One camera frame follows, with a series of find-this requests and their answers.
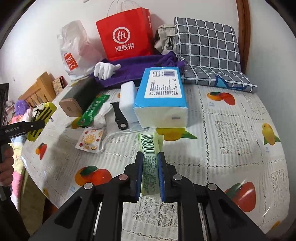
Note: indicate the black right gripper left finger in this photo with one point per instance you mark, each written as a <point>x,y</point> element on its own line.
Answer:
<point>94,212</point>

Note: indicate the white sponge block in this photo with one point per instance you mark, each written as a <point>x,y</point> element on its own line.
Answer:
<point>128,93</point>

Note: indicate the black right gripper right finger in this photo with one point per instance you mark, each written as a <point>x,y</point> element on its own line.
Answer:
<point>204,212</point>

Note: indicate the blue tissue pack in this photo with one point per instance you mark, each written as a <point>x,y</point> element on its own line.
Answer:
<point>160,101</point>

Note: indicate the fruit sticker sheet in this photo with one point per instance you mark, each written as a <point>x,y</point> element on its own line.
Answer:
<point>90,140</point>

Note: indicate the grey backpack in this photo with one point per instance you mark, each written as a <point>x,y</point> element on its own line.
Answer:
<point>165,39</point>

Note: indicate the dark green gold box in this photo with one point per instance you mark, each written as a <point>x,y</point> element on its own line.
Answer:
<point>77,100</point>

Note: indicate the grey checked cushion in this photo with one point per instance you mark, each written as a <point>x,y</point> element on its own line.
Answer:
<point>211,55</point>

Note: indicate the green snack packet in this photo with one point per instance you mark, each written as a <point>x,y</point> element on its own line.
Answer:
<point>87,118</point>

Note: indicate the white glove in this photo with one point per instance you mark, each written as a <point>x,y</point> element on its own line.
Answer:
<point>104,71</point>

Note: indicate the red paper shopping bag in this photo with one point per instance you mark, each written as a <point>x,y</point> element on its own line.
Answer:
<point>127,34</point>

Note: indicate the clear plastic bag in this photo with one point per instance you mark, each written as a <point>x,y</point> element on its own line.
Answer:
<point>112,132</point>

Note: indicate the person's left hand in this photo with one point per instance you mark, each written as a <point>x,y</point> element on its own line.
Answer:
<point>6,176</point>

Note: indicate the purple plush toy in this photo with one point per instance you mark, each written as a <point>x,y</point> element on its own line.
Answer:
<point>21,107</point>

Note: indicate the purple towel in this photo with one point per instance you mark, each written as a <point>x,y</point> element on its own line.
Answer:
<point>132,69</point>

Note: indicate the white Miniso plastic bag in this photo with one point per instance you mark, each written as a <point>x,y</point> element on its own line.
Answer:
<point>78,54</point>

